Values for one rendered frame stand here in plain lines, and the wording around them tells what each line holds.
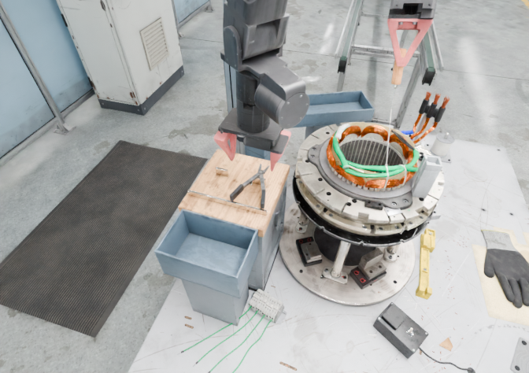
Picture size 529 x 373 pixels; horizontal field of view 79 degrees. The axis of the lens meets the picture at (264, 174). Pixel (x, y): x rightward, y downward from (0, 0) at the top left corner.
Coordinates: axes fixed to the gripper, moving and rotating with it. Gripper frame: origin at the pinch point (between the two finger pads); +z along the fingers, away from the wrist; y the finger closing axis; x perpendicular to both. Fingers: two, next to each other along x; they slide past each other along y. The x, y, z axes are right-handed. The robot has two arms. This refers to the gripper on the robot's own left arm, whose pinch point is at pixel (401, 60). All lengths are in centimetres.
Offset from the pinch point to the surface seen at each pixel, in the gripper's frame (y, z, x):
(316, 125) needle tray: 27.9, 20.1, 19.9
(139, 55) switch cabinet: 153, 11, 191
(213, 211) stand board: -13.7, 30.0, 31.2
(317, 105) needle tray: 37.7, 15.9, 21.9
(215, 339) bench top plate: -17, 62, 30
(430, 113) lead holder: 10.9, 10.6, -7.7
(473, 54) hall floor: 383, 7, -81
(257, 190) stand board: -5.3, 27.6, 24.8
